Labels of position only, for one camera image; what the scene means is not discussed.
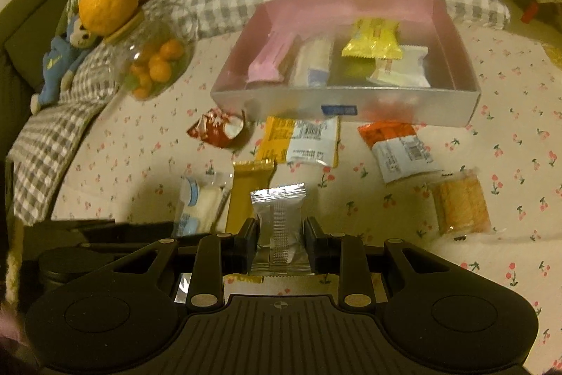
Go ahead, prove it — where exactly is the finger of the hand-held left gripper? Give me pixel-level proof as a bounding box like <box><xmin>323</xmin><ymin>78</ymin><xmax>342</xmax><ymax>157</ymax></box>
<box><xmin>118</xmin><ymin>225</ymin><xmax>181</xmax><ymax>244</ymax></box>

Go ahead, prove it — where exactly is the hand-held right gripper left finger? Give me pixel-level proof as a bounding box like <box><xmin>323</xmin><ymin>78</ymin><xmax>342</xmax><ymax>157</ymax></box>
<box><xmin>103</xmin><ymin>217</ymin><xmax>261</xmax><ymax>309</ymax></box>

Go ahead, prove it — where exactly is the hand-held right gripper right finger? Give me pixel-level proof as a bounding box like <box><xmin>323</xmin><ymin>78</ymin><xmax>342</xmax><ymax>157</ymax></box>
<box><xmin>304</xmin><ymin>217</ymin><xmax>462</xmax><ymax>309</ymax></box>

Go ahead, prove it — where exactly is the silver snack packet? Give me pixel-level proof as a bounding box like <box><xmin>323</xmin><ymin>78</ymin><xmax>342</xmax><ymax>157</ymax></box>
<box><xmin>249</xmin><ymin>182</ymin><xmax>310</xmax><ymax>274</ymax></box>

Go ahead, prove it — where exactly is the gold snack bar packet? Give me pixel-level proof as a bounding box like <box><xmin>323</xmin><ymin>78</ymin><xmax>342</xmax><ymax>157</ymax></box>
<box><xmin>225</xmin><ymin>161</ymin><xmax>276</xmax><ymax>283</ymax></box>

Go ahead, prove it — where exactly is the orange yellow snack packet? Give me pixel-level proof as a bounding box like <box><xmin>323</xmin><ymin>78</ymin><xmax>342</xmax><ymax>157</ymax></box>
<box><xmin>255</xmin><ymin>116</ymin><xmax>341</xmax><ymax>168</ymax></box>

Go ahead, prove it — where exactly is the red white barcode snack packet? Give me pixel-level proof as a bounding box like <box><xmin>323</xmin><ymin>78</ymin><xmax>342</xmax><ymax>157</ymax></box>
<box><xmin>358</xmin><ymin>122</ymin><xmax>444</xmax><ymax>185</ymax></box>

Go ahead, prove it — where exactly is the clear packet of brown biscuits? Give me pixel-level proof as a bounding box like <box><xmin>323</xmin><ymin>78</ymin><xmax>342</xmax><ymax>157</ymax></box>
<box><xmin>428</xmin><ymin>168</ymin><xmax>495</xmax><ymax>237</ymax></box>

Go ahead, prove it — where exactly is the pink and silver box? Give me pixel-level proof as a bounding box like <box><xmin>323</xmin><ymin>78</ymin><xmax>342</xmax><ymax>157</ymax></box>
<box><xmin>210</xmin><ymin>0</ymin><xmax>481</xmax><ymax>127</ymax></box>

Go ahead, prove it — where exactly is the pink snack packet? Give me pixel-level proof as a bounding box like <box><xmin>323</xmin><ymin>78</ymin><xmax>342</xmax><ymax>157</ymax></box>
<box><xmin>246</xmin><ymin>33</ymin><xmax>295</xmax><ymax>83</ymax></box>

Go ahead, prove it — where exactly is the cream white pastry packet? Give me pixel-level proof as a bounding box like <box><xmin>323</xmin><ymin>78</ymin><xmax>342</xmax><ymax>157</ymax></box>
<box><xmin>366</xmin><ymin>45</ymin><xmax>430</xmax><ymax>88</ymax></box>

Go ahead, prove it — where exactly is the bright yellow snack packet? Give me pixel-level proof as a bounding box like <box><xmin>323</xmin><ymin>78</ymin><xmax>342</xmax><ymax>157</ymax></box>
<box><xmin>341</xmin><ymin>18</ymin><xmax>404</xmax><ymax>60</ymax></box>

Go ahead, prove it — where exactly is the yellow knitted cloth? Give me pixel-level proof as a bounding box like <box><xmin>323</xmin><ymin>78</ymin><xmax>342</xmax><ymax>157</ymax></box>
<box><xmin>4</xmin><ymin>245</ymin><xmax>24</xmax><ymax>308</ymax></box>

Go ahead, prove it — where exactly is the blue plush toy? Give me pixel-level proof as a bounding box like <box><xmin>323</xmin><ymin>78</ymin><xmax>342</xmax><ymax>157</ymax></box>
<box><xmin>30</xmin><ymin>17</ymin><xmax>104</xmax><ymax>114</ymax></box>

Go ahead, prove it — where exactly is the clear jar of small oranges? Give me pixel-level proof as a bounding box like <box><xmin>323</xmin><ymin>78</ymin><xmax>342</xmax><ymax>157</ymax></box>
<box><xmin>110</xmin><ymin>6</ymin><xmax>196</xmax><ymax>101</ymax></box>

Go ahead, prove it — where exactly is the cherry print bed sheet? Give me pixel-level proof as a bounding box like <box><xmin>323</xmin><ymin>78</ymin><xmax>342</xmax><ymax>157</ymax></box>
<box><xmin>53</xmin><ymin>24</ymin><xmax>562</xmax><ymax>375</ymax></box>

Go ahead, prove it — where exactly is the dark green sofa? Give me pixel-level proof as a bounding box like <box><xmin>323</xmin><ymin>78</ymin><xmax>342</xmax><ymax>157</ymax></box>
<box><xmin>0</xmin><ymin>0</ymin><xmax>104</xmax><ymax>112</ymax></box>

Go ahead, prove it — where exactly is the orange fruit shaped jar lid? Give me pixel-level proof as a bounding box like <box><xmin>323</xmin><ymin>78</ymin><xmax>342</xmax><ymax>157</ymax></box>
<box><xmin>78</xmin><ymin>0</ymin><xmax>145</xmax><ymax>46</ymax></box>

